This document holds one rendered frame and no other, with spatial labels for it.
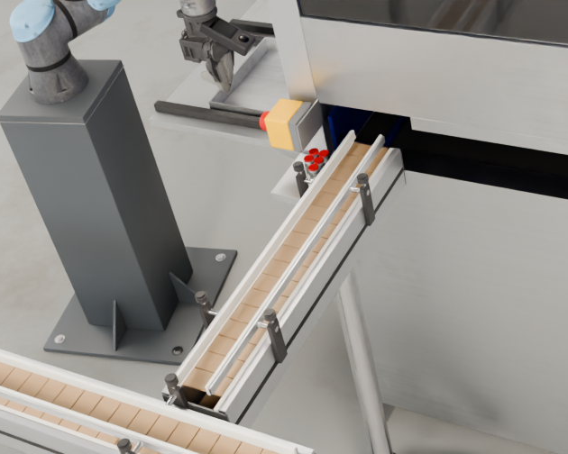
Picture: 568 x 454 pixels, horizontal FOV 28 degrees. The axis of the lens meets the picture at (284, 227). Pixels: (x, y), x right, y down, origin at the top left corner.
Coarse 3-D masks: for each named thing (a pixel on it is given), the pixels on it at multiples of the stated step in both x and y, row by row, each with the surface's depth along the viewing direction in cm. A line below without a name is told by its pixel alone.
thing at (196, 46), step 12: (180, 12) 239; (216, 12) 238; (192, 24) 240; (192, 36) 242; (204, 36) 241; (192, 48) 243; (204, 48) 240; (216, 48) 241; (228, 48) 245; (192, 60) 244; (204, 60) 244; (216, 60) 242
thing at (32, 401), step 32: (0, 352) 193; (0, 384) 193; (32, 384) 191; (64, 384) 190; (96, 384) 183; (0, 416) 187; (32, 416) 185; (64, 416) 180; (96, 416) 183; (128, 416) 182; (160, 416) 180; (192, 416) 174; (32, 448) 189; (64, 448) 182; (96, 448) 178; (128, 448) 169; (160, 448) 171; (192, 448) 174; (224, 448) 173; (256, 448) 172; (288, 448) 166
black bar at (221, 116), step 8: (160, 104) 253; (168, 104) 252; (176, 104) 251; (184, 104) 251; (168, 112) 253; (176, 112) 251; (184, 112) 250; (192, 112) 249; (200, 112) 247; (208, 112) 247; (216, 112) 246; (224, 112) 246; (208, 120) 248; (216, 120) 246; (224, 120) 245; (232, 120) 244; (240, 120) 243; (248, 120) 242; (256, 120) 241; (256, 128) 242
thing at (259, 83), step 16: (256, 48) 260; (272, 48) 263; (256, 64) 261; (272, 64) 259; (240, 80) 256; (256, 80) 256; (272, 80) 254; (224, 96) 252; (240, 96) 252; (256, 96) 251; (272, 96) 250; (288, 96) 249; (240, 112) 244; (256, 112) 242
